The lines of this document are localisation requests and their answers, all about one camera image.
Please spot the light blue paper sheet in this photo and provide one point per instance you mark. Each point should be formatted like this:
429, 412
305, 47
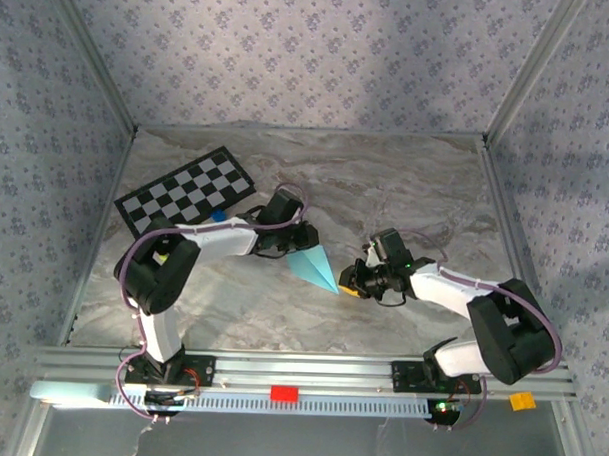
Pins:
310, 268

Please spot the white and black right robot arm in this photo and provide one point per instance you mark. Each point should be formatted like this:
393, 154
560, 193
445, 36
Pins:
442, 288

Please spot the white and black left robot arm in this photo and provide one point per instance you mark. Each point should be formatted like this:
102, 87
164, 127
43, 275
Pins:
219, 237

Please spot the blue toy brick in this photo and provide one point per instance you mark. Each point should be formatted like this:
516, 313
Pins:
218, 216

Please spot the black and white chessboard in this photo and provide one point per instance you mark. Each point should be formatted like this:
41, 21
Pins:
185, 194

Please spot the red toy brick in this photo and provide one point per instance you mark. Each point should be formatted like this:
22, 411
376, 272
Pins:
284, 393

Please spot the black circuit board with light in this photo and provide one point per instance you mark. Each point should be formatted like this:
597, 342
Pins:
445, 415

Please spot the grey metal panel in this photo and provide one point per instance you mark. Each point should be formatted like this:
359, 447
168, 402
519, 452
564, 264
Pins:
277, 442

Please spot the orange toy brick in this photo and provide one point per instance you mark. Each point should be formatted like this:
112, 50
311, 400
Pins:
522, 402

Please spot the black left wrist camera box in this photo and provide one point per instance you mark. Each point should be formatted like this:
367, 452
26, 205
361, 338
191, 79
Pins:
282, 207

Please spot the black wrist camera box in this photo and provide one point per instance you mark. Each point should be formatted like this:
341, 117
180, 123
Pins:
394, 246
282, 207

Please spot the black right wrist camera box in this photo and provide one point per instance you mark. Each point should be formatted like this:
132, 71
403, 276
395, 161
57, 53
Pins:
394, 246

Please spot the aluminium mounting rail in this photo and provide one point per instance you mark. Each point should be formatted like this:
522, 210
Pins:
304, 370

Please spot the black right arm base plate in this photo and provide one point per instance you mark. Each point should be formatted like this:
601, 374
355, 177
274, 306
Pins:
404, 376

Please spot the aluminium frame bar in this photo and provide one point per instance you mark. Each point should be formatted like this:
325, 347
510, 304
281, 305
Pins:
308, 131
531, 71
95, 55
100, 231
512, 235

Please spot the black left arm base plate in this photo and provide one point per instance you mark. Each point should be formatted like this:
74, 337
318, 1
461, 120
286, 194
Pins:
202, 372

